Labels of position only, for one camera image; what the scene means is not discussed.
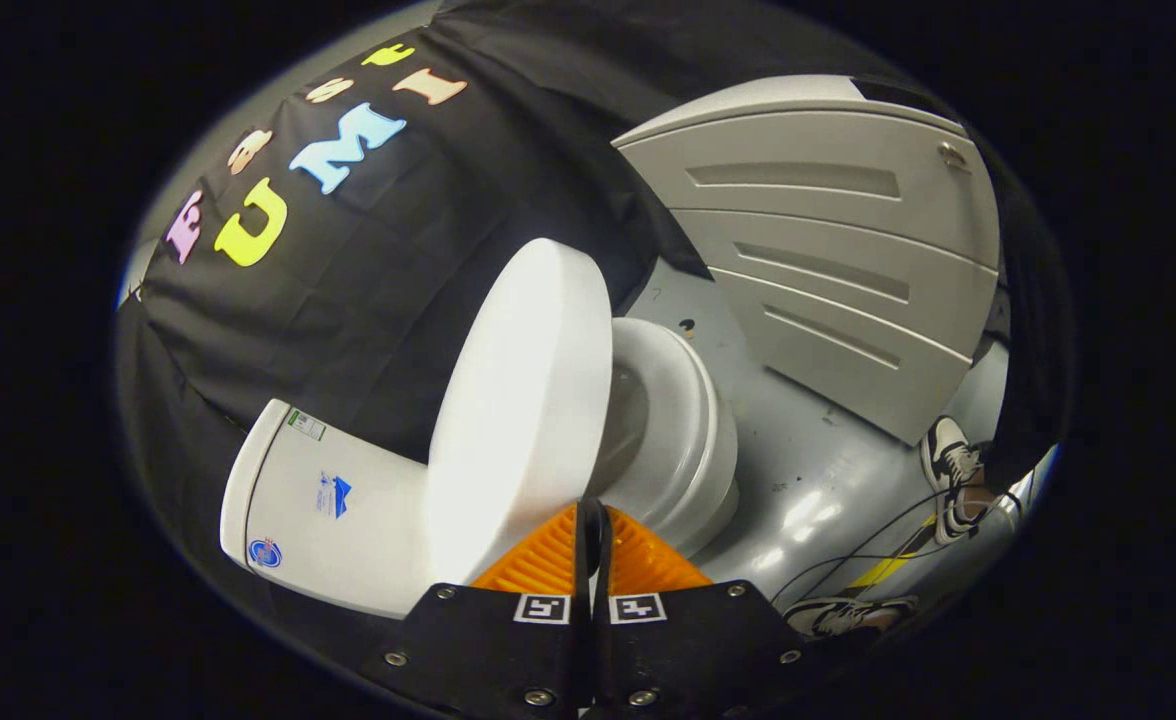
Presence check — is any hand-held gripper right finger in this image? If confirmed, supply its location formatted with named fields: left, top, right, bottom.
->
left=588, top=500, right=830, bottom=720

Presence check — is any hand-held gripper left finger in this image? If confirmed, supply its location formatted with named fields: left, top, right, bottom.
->
left=363, top=500, right=599, bottom=720

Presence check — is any white toilet lid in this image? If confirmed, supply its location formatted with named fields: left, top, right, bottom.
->
left=425, top=238, right=615, bottom=587

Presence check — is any white ceramic toilet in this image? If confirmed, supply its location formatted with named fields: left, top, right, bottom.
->
left=219, top=317, right=740, bottom=619

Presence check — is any person's black white shoe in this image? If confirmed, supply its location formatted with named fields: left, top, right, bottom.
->
left=782, top=595, right=920, bottom=640
left=920, top=415, right=991, bottom=547

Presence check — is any yellow floor tape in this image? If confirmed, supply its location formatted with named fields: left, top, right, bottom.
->
left=847, top=554, right=916, bottom=590

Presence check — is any black backdrop cloth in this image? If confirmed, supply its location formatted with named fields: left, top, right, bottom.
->
left=113, top=0, right=1079, bottom=661

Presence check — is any grey drawer cabinet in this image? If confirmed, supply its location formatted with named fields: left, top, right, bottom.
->
left=612, top=75, right=1001, bottom=447

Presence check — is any thin black cable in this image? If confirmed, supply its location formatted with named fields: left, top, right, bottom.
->
left=772, top=478, right=1027, bottom=613

